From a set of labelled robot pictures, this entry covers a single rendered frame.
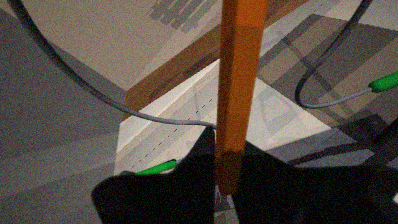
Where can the orange handle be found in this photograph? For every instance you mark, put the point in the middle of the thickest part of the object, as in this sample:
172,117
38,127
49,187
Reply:
240,46

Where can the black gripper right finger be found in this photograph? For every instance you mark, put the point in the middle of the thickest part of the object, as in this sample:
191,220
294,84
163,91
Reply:
271,191

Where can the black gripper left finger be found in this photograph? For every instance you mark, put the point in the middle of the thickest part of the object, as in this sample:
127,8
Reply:
187,193

